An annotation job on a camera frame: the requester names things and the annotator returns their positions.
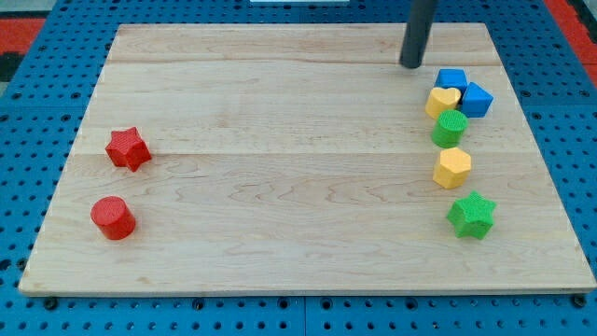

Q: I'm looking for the blue cube block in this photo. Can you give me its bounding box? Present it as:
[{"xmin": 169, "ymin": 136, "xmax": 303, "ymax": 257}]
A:
[{"xmin": 435, "ymin": 69, "xmax": 468, "ymax": 94}]

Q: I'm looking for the green cylinder block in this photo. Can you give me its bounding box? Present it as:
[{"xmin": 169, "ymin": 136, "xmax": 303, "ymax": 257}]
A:
[{"xmin": 431, "ymin": 110, "xmax": 468, "ymax": 148}]

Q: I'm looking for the red star block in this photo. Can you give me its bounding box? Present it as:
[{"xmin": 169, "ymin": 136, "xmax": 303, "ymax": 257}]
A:
[{"xmin": 105, "ymin": 127, "xmax": 152, "ymax": 172}]

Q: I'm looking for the yellow heart block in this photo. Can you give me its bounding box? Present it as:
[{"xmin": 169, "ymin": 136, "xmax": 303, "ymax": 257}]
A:
[{"xmin": 424, "ymin": 87, "xmax": 462, "ymax": 119}]

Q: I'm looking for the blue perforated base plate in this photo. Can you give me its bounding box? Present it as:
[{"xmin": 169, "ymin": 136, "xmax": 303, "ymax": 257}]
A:
[{"xmin": 1, "ymin": 0, "xmax": 596, "ymax": 335}]

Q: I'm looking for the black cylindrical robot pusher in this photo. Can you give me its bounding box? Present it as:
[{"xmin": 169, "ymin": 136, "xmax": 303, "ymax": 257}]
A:
[{"xmin": 399, "ymin": 0, "xmax": 438, "ymax": 69}]

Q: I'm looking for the light wooden board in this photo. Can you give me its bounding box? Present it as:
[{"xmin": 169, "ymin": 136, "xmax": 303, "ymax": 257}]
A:
[{"xmin": 19, "ymin": 23, "xmax": 596, "ymax": 298}]

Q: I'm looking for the yellow hexagon block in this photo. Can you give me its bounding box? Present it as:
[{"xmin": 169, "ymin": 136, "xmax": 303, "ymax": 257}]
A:
[{"xmin": 432, "ymin": 147, "xmax": 472, "ymax": 189}]

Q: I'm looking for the red cylinder block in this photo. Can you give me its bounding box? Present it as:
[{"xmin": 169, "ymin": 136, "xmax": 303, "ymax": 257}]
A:
[{"xmin": 90, "ymin": 196, "xmax": 136, "ymax": 240}]

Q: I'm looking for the green star block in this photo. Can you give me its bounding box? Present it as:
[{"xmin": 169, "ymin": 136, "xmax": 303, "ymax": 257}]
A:
[{"xmin": 446, "ymin": 190, "xmax": 496, "ymax": 240}]

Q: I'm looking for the blue triangle block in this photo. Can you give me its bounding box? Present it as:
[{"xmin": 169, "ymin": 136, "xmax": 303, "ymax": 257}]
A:
[{"xmin": 460, "ymin": 82, "xmax": 493, "ymax": 118}]

